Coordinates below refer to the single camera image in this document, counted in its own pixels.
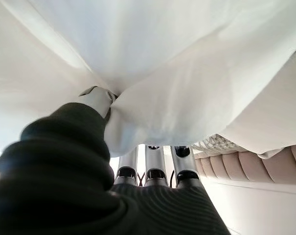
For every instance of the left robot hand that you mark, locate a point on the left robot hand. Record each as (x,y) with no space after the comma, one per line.
(64,183)

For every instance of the white duvet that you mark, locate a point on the white duvet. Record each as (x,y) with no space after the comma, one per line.
(138,61)

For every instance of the beige fringed throw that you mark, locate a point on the beige fringed throw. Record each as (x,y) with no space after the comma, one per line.
(216,143)

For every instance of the cream padded headboard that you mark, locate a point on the cream padded headboard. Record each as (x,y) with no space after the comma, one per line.
(248,164)

